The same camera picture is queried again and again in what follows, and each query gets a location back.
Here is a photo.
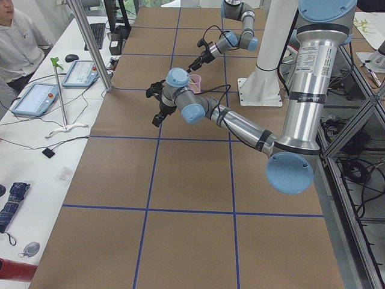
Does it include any round silver keychain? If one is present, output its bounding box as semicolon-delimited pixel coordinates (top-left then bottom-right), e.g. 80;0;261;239
19;241;40;258

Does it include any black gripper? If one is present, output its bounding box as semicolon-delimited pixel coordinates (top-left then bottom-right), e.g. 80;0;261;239
152;101;177;126
187;51;215;72

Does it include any aluminium frame post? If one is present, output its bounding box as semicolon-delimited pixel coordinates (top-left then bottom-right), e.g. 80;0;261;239
67;0;112;92

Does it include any near blue teach pendant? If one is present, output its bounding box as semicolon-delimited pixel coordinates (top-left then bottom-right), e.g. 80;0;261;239
11;83;58;116

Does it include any black monitor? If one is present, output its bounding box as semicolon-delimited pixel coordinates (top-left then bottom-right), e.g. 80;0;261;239
103;0;131;33

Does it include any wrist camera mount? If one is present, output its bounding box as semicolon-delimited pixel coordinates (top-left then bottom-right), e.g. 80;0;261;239
197;37;210;51
146;79;165;100

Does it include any red bottle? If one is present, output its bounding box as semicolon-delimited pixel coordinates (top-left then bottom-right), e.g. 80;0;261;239
1;258;37;282

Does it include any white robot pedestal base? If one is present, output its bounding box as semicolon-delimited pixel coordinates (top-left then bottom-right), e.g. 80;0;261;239
238;0;298;107

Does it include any clear plastic bag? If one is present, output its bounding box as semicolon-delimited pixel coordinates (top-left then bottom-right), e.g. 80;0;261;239
55;167;74;186

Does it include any blue teach pendant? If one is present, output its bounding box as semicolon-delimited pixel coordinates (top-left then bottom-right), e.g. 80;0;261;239
11;83;58;116
62;60;99;89

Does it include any far blue teach pendant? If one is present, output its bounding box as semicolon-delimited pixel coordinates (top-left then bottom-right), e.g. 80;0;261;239
62;60;99;89

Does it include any metal stand green clip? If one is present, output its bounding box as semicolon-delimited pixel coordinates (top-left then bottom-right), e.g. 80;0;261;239
45;57;88;139

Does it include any folded blue umbrella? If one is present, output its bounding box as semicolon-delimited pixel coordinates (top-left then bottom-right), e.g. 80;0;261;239
1;182;30;234

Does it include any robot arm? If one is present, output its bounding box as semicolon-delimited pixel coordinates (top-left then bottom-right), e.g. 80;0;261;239
146;1;357;194
187;1;258;72

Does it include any seated person grey hoodie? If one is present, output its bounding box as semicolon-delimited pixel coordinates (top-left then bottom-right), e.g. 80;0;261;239
0;0;52;102

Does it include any small black square pad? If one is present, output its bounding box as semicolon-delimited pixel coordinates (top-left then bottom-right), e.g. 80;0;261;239
42;148;55;158

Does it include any black keyboard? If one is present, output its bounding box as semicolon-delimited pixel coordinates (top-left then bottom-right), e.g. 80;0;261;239
90;23;105;49

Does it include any black computer mouse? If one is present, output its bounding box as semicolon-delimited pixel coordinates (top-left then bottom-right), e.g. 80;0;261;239
65;54;79;63

